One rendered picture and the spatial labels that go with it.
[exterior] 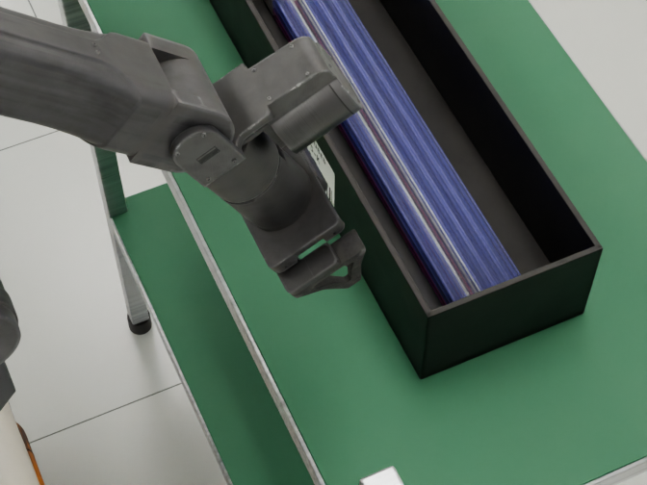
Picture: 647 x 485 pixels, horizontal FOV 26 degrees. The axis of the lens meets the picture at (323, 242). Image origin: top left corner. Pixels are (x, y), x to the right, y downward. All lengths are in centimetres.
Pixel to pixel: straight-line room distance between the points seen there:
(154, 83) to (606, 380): 58
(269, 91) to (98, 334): 151
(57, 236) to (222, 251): 122
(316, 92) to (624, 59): 190
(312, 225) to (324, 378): 27
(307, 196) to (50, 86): 27
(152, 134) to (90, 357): 153
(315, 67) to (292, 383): 41
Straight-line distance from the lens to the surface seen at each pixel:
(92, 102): 88
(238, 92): 97
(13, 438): 207
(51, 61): 85
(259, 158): 99
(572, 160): 144
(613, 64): 282
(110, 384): 239
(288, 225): 106
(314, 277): 106
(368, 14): 153
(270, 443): 192
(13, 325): 100
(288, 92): 96
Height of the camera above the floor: 208
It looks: 56 degrees down
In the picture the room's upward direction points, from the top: straight up
